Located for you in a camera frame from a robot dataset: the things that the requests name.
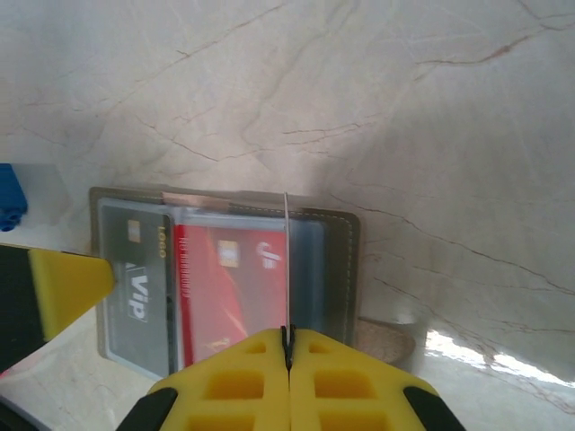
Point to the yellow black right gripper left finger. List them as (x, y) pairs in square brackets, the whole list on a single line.
[(224, 386)]

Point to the red credit card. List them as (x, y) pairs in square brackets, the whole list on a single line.
[(211, 292)]

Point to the black VIP credit card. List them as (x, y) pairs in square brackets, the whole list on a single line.
[(148, 332)]

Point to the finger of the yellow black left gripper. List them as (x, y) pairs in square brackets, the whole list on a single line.
[(67, 292)]

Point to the small blue block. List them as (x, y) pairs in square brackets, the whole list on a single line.
[(11, 197)]

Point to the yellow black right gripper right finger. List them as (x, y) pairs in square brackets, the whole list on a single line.
[(359, 390)]

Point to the grey leather card holder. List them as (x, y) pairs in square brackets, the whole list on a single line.
[(350, 269)]

